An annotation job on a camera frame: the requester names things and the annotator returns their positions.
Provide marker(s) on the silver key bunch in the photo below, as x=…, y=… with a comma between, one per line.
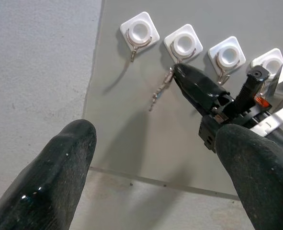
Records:
x=165, y=82

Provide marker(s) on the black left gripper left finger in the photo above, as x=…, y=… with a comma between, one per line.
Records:
x=48, y=182

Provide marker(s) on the white adhesive metal hook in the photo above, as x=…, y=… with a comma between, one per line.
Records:
x=273, y=62
x=227, y=54
x=184, y=42
x=141, y=31

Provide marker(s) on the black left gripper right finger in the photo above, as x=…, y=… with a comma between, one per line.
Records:
x=263, y=182

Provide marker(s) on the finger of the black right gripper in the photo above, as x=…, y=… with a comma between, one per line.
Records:
x=247, y=95
x=198, y=88

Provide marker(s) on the grey wall board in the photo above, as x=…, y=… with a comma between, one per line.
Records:
x=136, y=134

